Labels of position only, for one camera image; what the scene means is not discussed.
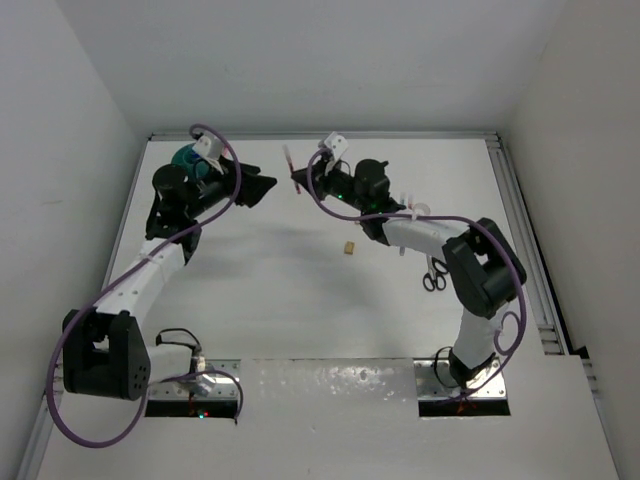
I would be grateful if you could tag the tan eraser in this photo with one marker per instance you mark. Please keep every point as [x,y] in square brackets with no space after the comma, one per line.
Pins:
[349,248]

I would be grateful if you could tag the teal round divided container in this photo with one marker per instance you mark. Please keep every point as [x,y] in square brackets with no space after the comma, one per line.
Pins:
[192,162]

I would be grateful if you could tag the pink highlighter pen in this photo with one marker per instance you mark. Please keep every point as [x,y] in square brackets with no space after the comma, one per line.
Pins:
[291,168]

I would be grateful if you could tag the metal base plate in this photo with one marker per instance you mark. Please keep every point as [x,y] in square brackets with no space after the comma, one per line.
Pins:
[220,382]
[435,383]

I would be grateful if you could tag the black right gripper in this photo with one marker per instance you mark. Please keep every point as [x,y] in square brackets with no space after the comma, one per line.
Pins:
[322,176]

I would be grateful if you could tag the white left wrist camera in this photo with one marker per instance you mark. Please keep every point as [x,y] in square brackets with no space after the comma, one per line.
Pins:
[208,147]

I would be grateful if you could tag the clear tape roll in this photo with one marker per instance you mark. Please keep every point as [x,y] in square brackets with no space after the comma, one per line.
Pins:
[420,209]

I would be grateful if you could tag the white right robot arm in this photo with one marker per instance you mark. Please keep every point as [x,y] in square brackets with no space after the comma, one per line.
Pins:
[486,274]

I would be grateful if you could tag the large black handled scissors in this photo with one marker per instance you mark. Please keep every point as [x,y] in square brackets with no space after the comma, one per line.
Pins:
[438,267]

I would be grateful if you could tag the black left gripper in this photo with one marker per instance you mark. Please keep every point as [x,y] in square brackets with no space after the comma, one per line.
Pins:
[252,185]

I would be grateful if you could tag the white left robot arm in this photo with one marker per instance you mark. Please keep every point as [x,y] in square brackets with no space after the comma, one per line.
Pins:
[105,353]

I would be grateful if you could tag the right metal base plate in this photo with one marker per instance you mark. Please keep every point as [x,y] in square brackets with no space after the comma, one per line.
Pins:
[435,383]

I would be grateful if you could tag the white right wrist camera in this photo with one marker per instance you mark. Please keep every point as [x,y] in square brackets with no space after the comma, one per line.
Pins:
[335,143]

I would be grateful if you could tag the small black handled scissors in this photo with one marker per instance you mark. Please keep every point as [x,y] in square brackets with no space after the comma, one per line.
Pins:
[433,282]

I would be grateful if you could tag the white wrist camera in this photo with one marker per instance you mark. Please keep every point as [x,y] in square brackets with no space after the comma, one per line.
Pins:
[335,143]
[208,147]

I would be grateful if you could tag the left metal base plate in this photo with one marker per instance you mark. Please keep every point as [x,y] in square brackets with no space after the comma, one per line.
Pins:
[220,382]

